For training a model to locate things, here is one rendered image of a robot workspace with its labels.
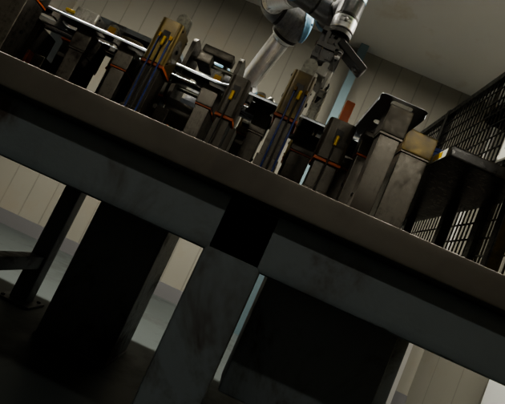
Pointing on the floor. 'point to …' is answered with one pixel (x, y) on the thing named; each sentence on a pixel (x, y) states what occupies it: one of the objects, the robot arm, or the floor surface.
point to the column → (107, 286)
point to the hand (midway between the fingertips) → (321, 95)
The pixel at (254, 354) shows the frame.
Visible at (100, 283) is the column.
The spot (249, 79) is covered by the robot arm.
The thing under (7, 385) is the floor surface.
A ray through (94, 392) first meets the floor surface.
